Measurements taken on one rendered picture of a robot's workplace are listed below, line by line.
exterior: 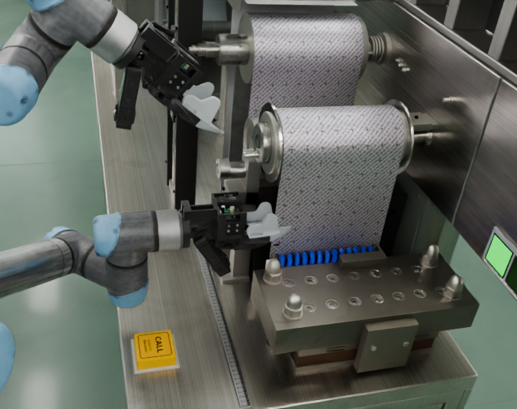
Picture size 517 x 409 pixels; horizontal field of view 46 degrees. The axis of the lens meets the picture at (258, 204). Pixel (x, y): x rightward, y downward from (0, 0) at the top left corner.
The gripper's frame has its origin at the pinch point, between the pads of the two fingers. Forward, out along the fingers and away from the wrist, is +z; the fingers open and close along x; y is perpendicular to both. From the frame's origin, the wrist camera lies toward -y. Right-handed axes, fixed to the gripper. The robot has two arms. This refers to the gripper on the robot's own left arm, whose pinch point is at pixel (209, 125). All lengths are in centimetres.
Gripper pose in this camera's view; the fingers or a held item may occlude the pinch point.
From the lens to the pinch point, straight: 108.6
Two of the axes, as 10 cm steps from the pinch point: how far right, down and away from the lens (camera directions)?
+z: 6.8, 4.7, 5.6
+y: 6.9, -6.6, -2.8
